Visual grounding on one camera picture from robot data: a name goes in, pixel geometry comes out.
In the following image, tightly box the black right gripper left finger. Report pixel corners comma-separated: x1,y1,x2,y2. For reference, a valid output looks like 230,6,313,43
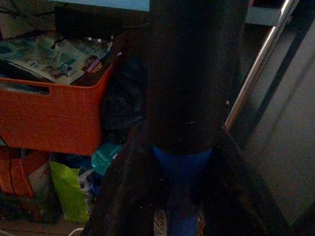
83,118,170,236

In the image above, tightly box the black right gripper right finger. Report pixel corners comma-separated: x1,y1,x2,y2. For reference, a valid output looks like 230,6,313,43
200,127,288,236

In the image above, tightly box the orange cardboard box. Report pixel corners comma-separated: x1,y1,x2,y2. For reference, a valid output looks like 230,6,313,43
0,146,51,197

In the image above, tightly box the teal plastic bag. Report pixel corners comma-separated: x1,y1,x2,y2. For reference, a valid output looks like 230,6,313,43
91,143,123,176

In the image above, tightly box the chrome metal bar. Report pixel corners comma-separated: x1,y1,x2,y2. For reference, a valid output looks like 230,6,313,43
222,0,300,130

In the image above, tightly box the printed newspaper pile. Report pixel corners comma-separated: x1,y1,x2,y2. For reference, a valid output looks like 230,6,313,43
0,33,114,86

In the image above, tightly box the grey refrigerator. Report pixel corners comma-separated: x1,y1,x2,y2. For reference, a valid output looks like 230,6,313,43
242,22,315,229

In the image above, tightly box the orange plastic basket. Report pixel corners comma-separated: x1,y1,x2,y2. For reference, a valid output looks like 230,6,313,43
0,62,116,157

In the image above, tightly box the white cable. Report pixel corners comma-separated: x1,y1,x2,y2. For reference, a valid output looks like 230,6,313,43
66,226,86,236

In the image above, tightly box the black box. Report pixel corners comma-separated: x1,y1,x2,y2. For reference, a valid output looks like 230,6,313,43
54,4,151,40

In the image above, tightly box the green broom blue handle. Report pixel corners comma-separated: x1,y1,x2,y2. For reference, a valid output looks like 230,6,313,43
145,0,248,236

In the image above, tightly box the lime green plastic bag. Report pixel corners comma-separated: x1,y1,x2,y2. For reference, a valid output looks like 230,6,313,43
50,161,90,224

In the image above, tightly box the black plastic bag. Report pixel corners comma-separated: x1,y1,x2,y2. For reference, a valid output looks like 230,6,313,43
103,59,150,135

